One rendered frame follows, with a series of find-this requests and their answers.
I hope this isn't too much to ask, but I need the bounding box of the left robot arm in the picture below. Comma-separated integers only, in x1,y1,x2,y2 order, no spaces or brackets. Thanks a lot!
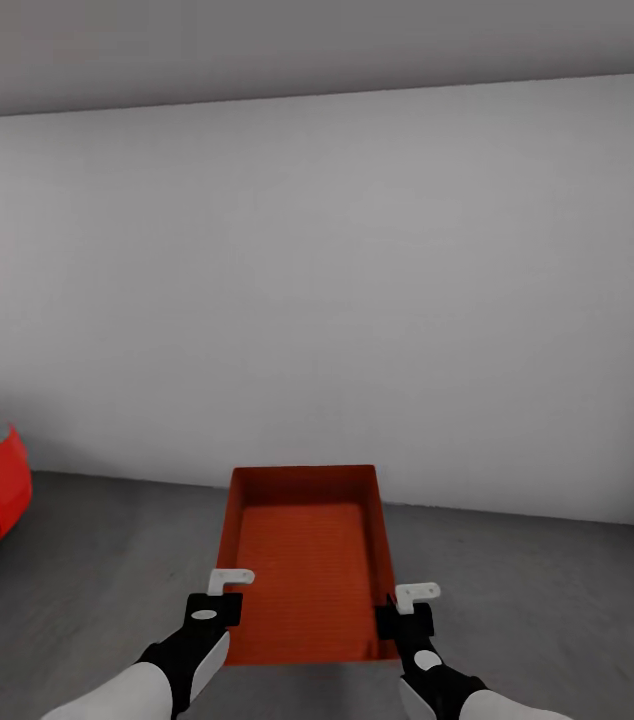
40,569,255,720

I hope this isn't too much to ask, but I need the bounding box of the storage box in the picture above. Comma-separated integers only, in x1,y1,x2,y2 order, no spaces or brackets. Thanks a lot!
216,465,400,667

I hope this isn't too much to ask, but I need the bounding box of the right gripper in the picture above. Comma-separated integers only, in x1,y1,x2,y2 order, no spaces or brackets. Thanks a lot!
375,603,434,647

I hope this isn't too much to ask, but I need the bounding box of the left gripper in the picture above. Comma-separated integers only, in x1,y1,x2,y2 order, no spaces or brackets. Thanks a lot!
184,593,243,628

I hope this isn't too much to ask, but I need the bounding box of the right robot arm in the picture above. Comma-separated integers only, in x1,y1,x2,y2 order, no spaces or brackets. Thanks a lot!
375,583,572,720

